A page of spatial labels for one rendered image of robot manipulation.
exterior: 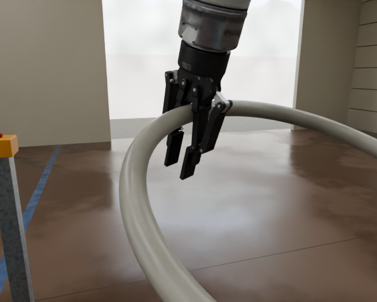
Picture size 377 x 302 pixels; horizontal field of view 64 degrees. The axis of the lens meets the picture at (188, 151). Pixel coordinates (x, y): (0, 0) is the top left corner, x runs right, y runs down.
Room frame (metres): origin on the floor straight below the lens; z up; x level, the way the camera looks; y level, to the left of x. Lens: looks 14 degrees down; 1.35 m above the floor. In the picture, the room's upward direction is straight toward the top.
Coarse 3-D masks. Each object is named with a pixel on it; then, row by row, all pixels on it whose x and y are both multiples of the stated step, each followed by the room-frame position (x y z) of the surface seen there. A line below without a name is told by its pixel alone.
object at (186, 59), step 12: (180, 48) 0.46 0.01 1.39; (192, 48) 0.44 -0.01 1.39; (180, 60) 0.46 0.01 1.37; (192, 60) 0.44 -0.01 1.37; (204, 60) 0.44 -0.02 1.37; (216, 60) 0.44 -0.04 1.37; (228, 60) 0.46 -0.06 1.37; (180, 72) 0.50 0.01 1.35; (192, 72) 0.45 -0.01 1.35; (204, 72) 0.44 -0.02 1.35; (216, 72) 0.45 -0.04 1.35; (192, 84) 0.48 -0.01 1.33; (204, 84) 0.46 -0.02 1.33; (216, 84) 0.46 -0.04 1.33; (204, 96) 0.47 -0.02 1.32
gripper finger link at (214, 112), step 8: (216, 104) 0.45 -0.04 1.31; (224, 104) 0.45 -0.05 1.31; (232, 104) 0.46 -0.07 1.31; (216, 112) 0.45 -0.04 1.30; (224, 112) 0.46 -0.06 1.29; (208, 120) 0.47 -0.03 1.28; (216, 120) 0.46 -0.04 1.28; (208, 128) 0.47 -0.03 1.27; (216, 128) 0.47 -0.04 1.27; (208, 136) 0.47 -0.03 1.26; (216, 136) 0.48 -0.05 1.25; (208, 144) 0.48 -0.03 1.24; (200, 152) 0.48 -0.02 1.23
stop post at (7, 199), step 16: (0, 144) 1.26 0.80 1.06; (16, 144) 1.36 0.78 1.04; (0, 160) 1.27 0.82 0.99; (0, 176) 1.27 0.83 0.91; (16, 176) 1.36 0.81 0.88; (0, 192) 1.27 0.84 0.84; (16, 192) 1.32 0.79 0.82; (0, 208) 1.26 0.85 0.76; (16, 208) 1.29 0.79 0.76; (0, 224) 1.26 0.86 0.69; (16, 224) 1.28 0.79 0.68; (16, 240) 1.28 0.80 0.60; (16, 256) 1.27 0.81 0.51; (16, 272) 1.27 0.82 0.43; (16, 288) 1.27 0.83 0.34; (32, 288) 1.35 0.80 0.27
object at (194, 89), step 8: (192, 88) 0.47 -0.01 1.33; (200, 88) 0.47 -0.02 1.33; (192, 96) 0.48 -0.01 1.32; (192, 104) 0.48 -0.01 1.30; (208, 104) 0.49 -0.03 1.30; (200, 112) 0.48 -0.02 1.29; (208, 112) 0.49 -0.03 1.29; (200, 120) 0.48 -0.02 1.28; (192, 128) 0.49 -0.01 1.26; (200, 128) 0.49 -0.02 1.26; (192, 136) 0.49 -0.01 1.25; (200, 136) 0.49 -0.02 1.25; (192, 144) 0.50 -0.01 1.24
